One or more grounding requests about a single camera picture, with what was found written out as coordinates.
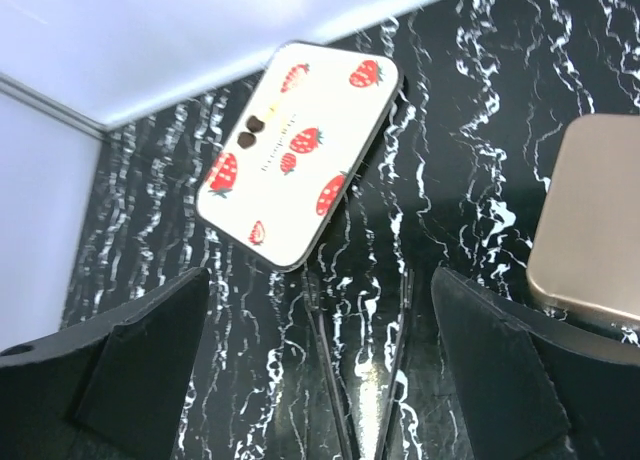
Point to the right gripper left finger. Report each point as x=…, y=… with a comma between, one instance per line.
x=111, y=387

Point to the black metal tongs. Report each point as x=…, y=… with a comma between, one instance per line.
x=365, y=398

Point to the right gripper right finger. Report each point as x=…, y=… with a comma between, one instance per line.
x=531, y=386

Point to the brown tin lid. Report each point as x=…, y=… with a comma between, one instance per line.
x=585, y=254

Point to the strawberry pattern white tray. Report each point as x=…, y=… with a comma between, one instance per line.
x=276, y=198

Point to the dark chocolate piece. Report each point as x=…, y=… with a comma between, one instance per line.
x=246, y=140
x=254, y=125

